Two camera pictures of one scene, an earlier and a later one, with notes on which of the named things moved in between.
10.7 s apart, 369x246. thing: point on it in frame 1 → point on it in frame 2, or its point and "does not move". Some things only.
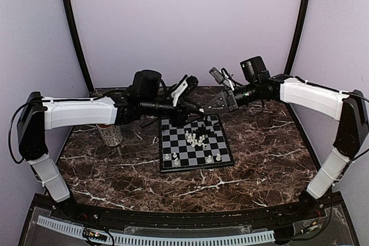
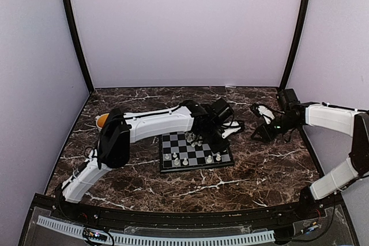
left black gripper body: x=177 y=119 → x=214 y=146
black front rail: x=67 y=207 does not move
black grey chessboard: x=200 y=144 does not move
